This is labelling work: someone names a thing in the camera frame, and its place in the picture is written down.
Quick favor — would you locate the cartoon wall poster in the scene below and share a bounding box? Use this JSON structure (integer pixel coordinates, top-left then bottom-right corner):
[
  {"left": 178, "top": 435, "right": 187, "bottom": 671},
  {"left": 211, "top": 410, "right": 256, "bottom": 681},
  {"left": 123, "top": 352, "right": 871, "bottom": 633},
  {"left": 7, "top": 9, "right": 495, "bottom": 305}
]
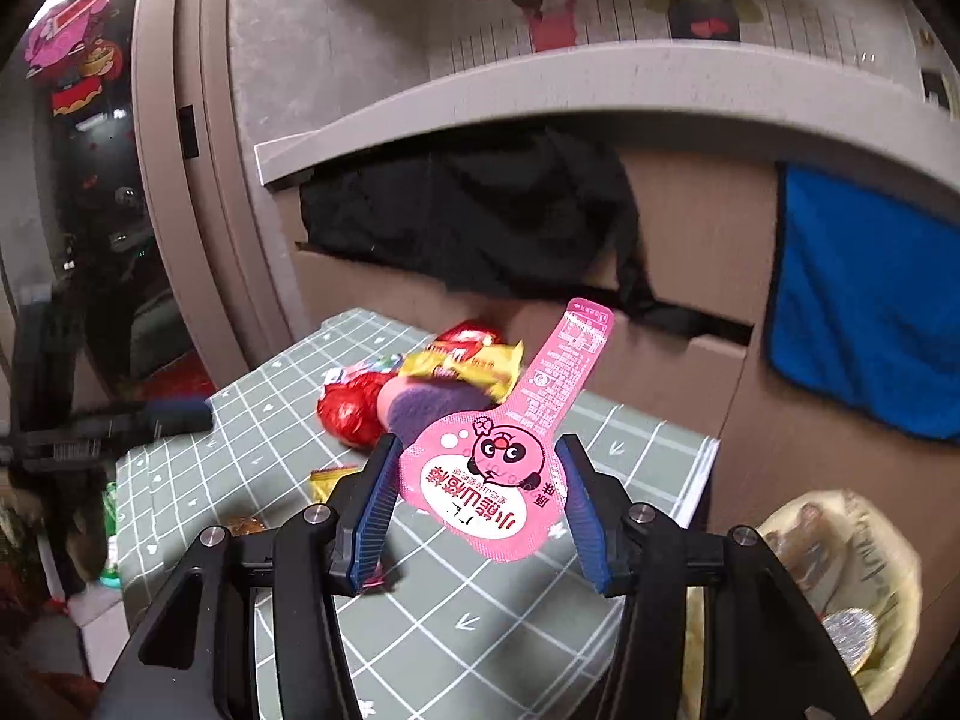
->
[{"left": 427, "top": 0, "right": 923, "bottom": 80}]

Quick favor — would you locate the red foil wrapper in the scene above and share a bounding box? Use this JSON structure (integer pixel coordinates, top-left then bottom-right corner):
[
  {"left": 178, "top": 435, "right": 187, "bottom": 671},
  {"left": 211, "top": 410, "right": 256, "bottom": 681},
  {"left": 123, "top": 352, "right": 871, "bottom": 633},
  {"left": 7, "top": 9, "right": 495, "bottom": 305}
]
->
[{"left": 315, "top": 371, "right": 391, "bottom": 455}]

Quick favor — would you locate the grey stone countertop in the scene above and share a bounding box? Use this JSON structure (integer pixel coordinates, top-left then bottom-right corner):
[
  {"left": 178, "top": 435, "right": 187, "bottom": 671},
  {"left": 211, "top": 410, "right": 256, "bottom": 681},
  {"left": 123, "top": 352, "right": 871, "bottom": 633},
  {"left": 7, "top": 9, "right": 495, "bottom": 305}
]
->
[{"left": 253, "top": 37, "right": 960, "bottom": 192}]

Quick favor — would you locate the silver glitter piece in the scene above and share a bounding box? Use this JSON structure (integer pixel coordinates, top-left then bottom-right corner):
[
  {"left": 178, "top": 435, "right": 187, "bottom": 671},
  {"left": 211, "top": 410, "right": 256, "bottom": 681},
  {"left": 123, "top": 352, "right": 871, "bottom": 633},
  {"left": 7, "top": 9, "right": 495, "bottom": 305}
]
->
[{"left": 821, "top": 607, "right": 880, "bottom": 676}]

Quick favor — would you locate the colourful candy wrapper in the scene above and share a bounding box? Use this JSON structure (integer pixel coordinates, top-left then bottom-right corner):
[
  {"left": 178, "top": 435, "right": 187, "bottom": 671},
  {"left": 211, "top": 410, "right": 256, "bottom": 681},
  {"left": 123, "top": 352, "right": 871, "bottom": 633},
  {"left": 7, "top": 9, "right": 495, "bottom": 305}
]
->
[{"left": 341, "top": 352, "right": 410, "bottom": 383}]

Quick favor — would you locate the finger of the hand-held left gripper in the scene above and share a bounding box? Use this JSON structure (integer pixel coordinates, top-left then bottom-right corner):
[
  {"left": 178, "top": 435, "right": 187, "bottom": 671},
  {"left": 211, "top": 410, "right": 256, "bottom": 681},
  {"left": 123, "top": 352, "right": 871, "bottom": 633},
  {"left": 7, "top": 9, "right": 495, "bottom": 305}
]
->
[{"left": 90, "top": 397, "right": 216, "bottom": 442}]

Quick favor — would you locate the blue towel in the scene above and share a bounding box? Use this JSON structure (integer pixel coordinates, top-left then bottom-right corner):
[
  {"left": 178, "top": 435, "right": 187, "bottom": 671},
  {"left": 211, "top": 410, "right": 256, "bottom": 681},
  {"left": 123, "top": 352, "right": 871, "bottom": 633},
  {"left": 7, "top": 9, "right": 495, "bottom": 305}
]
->
[{"left": 763, "top": 161, "right": 960, "bottom": 443}]

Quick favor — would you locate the black cloth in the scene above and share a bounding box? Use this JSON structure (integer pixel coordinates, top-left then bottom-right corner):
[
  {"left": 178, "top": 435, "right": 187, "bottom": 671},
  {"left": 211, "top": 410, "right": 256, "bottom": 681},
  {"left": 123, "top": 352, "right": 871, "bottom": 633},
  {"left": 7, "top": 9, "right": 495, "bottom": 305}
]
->
[{"left": 298, "top": 127, "right": 755, "bottom": 338}]

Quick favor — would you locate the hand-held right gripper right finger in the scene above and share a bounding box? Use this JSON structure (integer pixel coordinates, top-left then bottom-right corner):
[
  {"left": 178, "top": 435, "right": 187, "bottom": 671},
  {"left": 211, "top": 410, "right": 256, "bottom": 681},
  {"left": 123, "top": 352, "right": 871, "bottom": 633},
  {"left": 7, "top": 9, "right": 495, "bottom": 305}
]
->
[{"left": 555, "top": 433, "right": 871, "bottom": 720}]

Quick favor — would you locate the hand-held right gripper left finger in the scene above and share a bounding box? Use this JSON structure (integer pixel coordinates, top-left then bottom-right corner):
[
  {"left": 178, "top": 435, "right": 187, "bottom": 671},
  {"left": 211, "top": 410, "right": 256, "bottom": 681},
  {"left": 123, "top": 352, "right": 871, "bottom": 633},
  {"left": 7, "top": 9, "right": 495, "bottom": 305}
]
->
[{"left": 90, "top": 433, "right": 406, "bottom": 720}]

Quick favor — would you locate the pink lollipop-shaped packet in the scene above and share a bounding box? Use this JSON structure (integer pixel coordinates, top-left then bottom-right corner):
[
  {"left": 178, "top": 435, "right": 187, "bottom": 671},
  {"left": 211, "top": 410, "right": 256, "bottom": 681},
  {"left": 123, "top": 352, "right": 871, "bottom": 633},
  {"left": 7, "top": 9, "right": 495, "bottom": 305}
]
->
[{"left": 396, "top": 298, "right": 616, "bottom": 565}]

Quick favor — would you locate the trash bin with yellow bag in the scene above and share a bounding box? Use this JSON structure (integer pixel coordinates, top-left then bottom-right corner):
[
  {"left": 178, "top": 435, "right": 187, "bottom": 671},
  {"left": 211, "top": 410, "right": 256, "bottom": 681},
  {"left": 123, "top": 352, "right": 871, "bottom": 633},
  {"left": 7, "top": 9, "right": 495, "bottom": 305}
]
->
[{"left": 686, "top": 490, "right": 923, "bottom": 720}]

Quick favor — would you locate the green plastic bag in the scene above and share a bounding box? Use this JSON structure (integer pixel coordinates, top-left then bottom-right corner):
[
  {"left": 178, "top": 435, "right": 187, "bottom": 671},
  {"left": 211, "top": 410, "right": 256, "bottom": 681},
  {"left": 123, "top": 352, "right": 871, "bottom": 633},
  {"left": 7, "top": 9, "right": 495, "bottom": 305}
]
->
[{"left": 99, "top": 480, "right": 125, "bottom": 593}]

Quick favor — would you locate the dark glass door with decals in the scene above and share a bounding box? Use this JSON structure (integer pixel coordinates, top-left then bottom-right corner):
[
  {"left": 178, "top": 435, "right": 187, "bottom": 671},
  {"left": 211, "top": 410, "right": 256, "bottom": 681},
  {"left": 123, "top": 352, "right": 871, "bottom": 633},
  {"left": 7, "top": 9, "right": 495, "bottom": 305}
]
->
[{"left": 0, "top": 0, "right": 181, "bottom": 406}]

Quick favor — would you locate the purple eggplant sponge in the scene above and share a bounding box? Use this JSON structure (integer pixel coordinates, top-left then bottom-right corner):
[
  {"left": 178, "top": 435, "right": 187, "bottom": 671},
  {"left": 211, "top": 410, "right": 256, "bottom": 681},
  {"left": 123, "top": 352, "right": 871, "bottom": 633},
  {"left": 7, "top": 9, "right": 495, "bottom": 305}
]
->
[{"left": 375, "top": 381, "right": 488, "bottom": 443}]

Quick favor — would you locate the red snack packet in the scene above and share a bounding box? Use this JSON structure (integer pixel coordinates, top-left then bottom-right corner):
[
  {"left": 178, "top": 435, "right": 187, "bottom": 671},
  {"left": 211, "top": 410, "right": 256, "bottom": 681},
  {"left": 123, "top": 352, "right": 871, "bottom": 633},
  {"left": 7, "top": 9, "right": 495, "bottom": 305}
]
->
[{"left": 435, "top": 319, "right": 496, "bottom": 351}]

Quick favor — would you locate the yellow snack packet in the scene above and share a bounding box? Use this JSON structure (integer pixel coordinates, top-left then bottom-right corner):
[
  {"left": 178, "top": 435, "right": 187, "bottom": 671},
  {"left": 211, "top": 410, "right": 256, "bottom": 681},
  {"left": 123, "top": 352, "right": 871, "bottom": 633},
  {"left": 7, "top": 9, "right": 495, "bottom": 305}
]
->
[{"left": 396, "top": 340, "right": 526, "bottom": 406}]

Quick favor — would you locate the green grid tablecloth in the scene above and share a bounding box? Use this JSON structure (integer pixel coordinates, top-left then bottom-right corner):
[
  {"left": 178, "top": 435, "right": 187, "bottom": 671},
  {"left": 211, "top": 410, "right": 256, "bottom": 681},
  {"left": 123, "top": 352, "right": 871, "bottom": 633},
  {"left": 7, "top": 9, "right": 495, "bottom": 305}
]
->
[{"left": 112, "top": 306, "right": 721, "bottom": 720}]

